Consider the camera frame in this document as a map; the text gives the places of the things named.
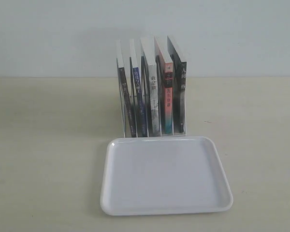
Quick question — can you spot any blue spine book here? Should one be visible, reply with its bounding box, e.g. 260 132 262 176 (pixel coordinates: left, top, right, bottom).
129 39 147 137

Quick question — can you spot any dark brown spine book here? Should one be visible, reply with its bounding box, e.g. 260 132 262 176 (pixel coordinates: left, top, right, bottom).
116 40 137 138

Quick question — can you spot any red teal spine book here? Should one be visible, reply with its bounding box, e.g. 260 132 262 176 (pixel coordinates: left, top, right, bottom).
154 37 173 135

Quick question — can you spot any black spine book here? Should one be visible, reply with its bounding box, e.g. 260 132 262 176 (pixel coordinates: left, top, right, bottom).
167 35 187 134

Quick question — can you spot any grey white spine book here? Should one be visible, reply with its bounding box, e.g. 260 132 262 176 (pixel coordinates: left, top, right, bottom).
140 37 160 137

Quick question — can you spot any white plastic tray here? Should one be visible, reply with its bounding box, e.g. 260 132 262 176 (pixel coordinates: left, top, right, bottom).
100 136 233 216

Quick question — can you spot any white wire book rack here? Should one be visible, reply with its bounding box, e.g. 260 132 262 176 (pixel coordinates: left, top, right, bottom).
115 55 187 138

